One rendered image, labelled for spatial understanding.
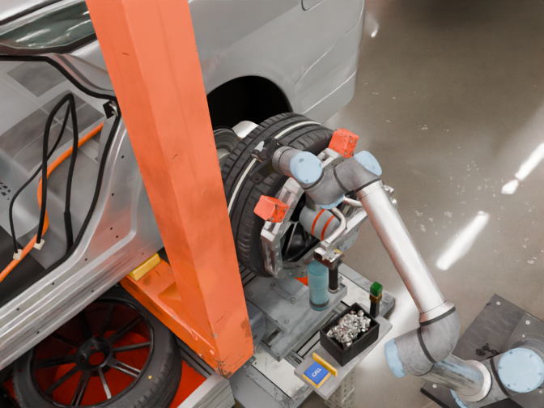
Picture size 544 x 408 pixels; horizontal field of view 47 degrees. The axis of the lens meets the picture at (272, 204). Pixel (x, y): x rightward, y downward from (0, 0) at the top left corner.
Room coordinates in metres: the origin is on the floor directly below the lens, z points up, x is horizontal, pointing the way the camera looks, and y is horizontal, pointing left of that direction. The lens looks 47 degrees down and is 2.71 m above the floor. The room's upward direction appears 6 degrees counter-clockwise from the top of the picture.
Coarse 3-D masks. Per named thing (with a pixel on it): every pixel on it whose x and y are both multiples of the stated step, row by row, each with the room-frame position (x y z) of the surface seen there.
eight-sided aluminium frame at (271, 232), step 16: (320, 160) 1.70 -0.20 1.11; (336, 160) 1.69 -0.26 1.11; (288, 192) 1.58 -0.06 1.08; (288, 208) 1.52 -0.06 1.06; (352, 208) 1.78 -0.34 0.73; (272, 224) 1.52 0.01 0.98; (272, 240) 1.46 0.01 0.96; (320, 240) 1.72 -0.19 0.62; (272, 256) 1.46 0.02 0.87; (304, 256) 1.64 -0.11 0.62; (272, 272) 1.47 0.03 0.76; (288, 272) 1.50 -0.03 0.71; (304, 272) 1.56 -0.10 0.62
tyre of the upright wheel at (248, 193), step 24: (288, 120) 1.89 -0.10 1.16; (312, 120) 1.97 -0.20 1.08; (240, 144) 1.78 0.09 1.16; (312, 144) 1.74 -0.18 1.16; (240, 168) 1.69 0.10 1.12; (240, 192) 1.62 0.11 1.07; (264, 192) 1.57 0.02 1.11; (240, 216) 1.55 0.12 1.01; (240, 240) 1.51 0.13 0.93; (264, 264) 1.53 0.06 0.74
